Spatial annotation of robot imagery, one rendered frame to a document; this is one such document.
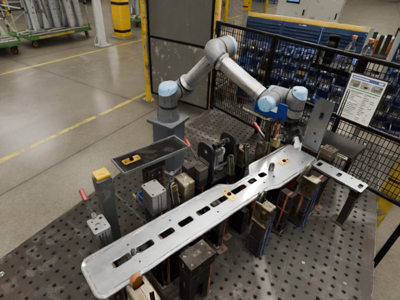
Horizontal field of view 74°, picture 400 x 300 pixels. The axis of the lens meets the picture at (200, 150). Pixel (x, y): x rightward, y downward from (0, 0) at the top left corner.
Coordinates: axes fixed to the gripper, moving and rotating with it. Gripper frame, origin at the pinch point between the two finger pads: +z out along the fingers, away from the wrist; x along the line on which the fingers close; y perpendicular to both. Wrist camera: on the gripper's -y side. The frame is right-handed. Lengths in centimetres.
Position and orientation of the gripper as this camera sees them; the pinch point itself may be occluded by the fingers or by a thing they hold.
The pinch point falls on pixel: (288, 145)
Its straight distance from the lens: 159.5
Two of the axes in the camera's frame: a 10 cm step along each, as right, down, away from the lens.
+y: -7.7, 3.9, -5.1
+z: 0.0, 8.0, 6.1
